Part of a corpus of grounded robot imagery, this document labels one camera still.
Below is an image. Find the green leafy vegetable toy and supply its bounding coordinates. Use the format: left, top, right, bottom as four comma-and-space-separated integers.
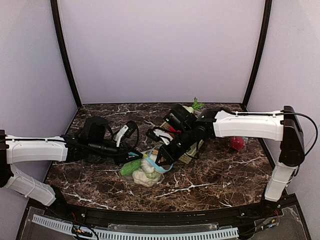
120, 159, 141, 176

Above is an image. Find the clear zip bag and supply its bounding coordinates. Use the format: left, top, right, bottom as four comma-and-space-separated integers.
119, 145, 173, 188
229, 136, 250, 152

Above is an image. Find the round red fruit toy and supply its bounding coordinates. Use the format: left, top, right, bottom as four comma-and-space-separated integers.
169, 126, 176, 132

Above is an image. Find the white green cabbage toy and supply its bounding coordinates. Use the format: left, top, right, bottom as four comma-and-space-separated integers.
132, 156, 164, 188

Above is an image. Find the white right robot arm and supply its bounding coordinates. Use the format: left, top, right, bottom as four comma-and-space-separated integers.
155, 104, 308, 202

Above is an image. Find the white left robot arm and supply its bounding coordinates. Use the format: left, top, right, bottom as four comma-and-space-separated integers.
0, 116, 143, 207

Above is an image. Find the pale green perforated basket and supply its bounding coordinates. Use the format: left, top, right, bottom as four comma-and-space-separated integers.
160, 122, 204, 164

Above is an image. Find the white radish with leaves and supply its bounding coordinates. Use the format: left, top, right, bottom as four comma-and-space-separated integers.
183, 97, 205, 114

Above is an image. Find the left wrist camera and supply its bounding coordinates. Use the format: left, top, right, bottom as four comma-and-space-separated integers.
113, 120, 138, 148

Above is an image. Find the light blue cable duct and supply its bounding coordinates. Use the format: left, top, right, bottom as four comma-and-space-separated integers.
31, 214, 240, 240

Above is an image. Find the black table edge rail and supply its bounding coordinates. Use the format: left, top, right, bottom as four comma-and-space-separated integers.
45, 195, 289, 228

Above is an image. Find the black right frame post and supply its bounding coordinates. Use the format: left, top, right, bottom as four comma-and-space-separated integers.
242, 0, 273, 109

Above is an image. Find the black frame post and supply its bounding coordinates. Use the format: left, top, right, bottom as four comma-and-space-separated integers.
50, 0, 83, 109
242, 0, 273, 109

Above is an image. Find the black left frame post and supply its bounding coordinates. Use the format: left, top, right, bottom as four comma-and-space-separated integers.
50, 0, 83, 109

